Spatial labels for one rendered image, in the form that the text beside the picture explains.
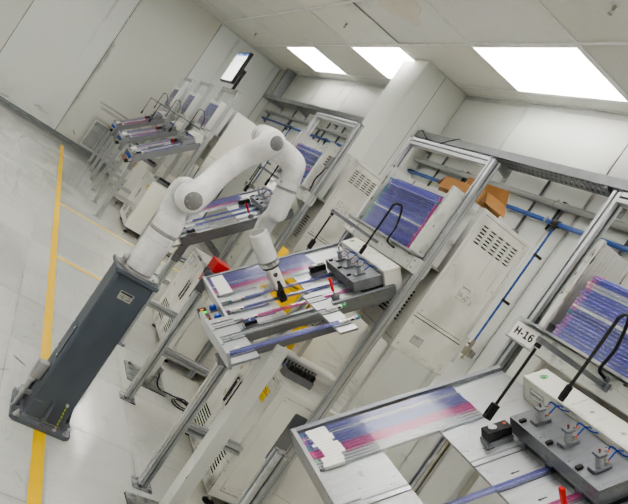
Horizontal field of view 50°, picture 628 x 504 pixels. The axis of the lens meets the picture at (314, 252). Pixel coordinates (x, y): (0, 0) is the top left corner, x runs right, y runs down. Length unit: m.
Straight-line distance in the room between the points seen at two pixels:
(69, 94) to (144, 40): 1.42
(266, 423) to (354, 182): 1.88
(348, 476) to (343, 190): 2.66
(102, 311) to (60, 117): 8.71
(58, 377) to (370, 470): 1.40
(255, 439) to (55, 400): 0.82
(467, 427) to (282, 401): 1.09
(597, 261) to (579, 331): 0.26
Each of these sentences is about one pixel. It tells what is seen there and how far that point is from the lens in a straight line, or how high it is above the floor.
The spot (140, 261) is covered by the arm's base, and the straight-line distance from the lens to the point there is 2.69.
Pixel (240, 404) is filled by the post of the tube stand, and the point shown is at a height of 0.56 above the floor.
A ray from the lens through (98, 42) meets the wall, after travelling 11.24.
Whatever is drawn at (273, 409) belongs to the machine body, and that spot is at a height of 0.51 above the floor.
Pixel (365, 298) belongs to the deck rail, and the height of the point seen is 1.11.
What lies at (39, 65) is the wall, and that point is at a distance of 11.25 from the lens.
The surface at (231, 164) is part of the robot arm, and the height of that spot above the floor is 1.26.
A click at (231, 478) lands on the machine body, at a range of 3.03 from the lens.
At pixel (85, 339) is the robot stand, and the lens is 2.75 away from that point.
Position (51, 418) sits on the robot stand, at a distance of 2.90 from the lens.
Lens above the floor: 1.28
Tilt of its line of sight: 3 degrees down
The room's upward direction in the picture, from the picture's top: 35 degrees clockwise
